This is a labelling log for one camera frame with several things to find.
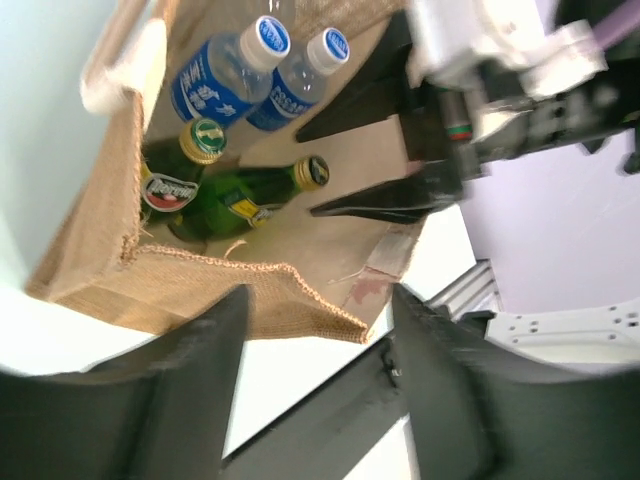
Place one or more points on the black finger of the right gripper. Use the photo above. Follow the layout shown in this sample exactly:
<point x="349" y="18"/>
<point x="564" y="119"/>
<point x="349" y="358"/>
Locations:
<point x="378" y="90"/>

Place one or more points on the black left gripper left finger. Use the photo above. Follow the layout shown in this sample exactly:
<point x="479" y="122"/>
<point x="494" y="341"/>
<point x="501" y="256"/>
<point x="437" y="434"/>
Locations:
<point x="159" y="411"/>

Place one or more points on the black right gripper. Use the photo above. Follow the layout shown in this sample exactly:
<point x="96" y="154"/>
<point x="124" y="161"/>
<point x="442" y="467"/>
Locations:
<point x="440" y="135"/>

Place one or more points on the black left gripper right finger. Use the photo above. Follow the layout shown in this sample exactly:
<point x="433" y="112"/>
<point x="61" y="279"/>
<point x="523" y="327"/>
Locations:
<point x="481" y="411"/>

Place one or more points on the blue label water bottle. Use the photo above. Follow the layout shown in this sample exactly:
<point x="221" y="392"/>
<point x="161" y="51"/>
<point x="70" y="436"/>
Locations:
<point x="231" y="73"/>

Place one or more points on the green Perrier glass bottle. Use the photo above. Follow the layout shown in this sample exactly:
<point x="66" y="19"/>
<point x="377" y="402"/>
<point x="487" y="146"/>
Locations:
<point x="172" y="168"/>

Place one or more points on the tan canvas jute bag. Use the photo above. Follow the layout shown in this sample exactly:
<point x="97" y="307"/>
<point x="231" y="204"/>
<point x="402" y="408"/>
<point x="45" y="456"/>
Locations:
<point x="328" y="277"/>

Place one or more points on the aluminium frame rail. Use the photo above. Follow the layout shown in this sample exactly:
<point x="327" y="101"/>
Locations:
<point x="475" y="290"/>

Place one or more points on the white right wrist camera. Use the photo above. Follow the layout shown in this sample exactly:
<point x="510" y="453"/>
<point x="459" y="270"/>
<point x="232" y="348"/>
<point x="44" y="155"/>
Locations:
<point x="453" y="37"/>

